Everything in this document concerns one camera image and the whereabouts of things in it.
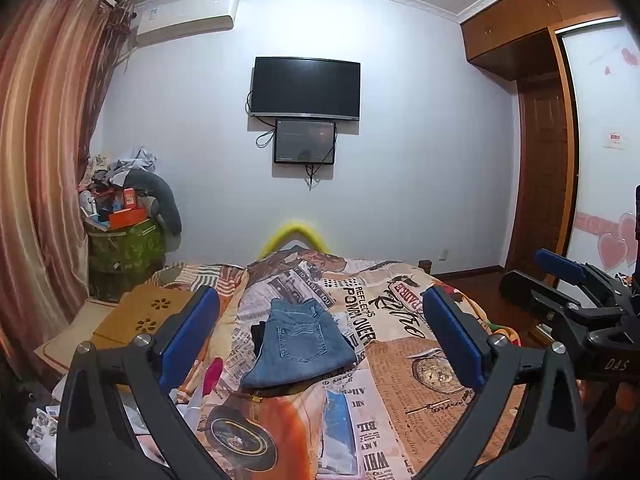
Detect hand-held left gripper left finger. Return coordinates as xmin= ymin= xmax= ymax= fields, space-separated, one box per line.
xmin=55 ymin=285 xmax=240 ymax=480

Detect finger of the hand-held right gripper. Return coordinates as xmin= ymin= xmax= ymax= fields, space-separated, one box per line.
xmin=499 ymin=269 xmax=609 ymax=342
xmin=533 ymin=248 xmax=629 ymax=312

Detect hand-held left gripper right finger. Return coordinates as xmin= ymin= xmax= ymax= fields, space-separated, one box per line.
xmin=415 ymin=286 xmax=589 ymax=480

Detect blue denim jeans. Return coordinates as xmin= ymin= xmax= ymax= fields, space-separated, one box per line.
xmin=240 ymin=297 xmax=358 ymax=389

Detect black folded pants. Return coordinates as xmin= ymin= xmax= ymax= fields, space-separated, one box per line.
xmin=250 ymin=321 xmax=272 ymax=362

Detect pink cloth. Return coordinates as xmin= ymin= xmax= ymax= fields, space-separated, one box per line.
xmin=204 ymin=356 xmax=224 ymax=398

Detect wooden lap desk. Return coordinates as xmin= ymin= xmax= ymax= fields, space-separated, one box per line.
xmin=92 ymin=284 xmax=211 ymax=346

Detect newspaper print blanket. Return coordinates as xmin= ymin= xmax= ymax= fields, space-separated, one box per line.
xmin=150 ymin=247 xmax=541 ymax=480

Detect brown wooden door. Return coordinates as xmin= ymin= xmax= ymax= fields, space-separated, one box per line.
xmin=515 ymin=75 xmax=576 ymax=277

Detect green storage box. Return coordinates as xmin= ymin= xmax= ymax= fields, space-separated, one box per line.
xmin=87 ymin=215 xmax=167 ymax=301

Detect orange box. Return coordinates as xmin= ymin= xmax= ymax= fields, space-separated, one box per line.
xmin=107 ymin=208 xmax=151 ymax=231

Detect beige flat board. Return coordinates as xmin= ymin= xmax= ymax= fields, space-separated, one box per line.
xmin=34 ymin=299 xmax=126 ymax=377

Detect grey pillow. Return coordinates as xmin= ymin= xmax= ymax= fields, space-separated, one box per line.
xmin=122 ymin=170 xmax=183 ymax=235

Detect white wardrobe sliding door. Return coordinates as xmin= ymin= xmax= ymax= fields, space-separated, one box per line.
xmin=557 ymin=20 xmax=640 ymax=281

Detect pile of clutter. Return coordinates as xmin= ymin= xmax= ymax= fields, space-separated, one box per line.
xmin=77 ymin=146 xmax=158 ymax=226

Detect cartoon print cloth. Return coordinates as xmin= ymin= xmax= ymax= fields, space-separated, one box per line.
xmin=27 ymin=405 xmax=61 ymax=453

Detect small black monitor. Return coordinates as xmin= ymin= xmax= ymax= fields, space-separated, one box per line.
xmin=273 ymin=118 xmax=337 ymax=166

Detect striped brown curtain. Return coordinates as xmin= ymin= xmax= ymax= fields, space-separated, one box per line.
xmin=0 ymin=0 xmax=136 ymax=356

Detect wooden overhead cabinet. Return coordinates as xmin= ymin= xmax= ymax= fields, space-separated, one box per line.
xmin=460 ymin=0 xmax=631 ymax=81

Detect white air conditioner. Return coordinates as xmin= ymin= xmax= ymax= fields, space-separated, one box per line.
xmin=132 ymin=0 xmax=240 ymax=45

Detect black wall television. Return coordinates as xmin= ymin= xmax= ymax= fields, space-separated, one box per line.
xmin=249 ymin=56 xmax=362 ymax=122

